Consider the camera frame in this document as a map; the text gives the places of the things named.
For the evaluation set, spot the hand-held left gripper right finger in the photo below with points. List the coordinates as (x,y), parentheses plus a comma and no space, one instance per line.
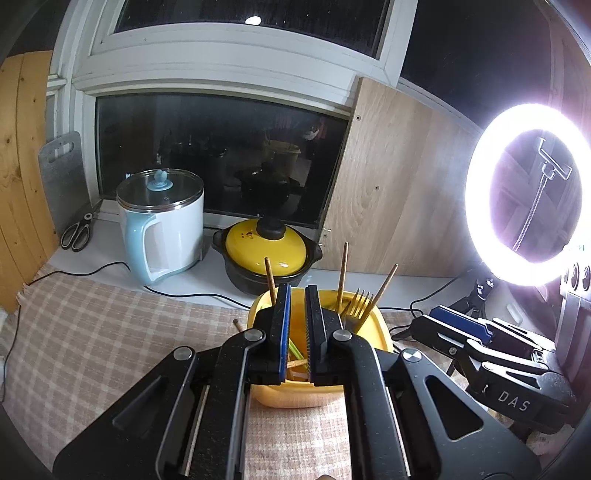
(311,332)

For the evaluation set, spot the light wood-grain panel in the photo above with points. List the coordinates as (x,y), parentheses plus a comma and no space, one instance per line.
(392,184)

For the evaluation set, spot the grey cutting board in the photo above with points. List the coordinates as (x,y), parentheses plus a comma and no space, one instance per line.
(62,184)

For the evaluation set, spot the pine plank board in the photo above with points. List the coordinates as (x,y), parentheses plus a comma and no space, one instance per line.
(23,161)

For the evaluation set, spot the phone clamp with gooseneck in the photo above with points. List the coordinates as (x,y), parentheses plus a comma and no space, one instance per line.
(551,161)

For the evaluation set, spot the metal fork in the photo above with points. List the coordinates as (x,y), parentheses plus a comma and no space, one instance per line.
(360,307)

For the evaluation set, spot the yellow plastic container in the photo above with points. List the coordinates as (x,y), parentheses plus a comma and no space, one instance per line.
(369,323)

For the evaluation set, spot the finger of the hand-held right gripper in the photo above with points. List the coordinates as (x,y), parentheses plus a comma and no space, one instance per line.
(461,321)
(438,337)

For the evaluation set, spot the black clay pot yellow lid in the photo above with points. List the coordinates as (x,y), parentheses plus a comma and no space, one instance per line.
(263,249)

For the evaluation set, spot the white window frame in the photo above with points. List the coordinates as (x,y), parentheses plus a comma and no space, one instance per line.
(231,60)

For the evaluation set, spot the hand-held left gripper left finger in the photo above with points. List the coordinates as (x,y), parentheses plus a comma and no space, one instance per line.
(284,332)

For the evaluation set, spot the pink checkered table cloth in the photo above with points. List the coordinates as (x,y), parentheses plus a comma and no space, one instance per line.
(92,346)

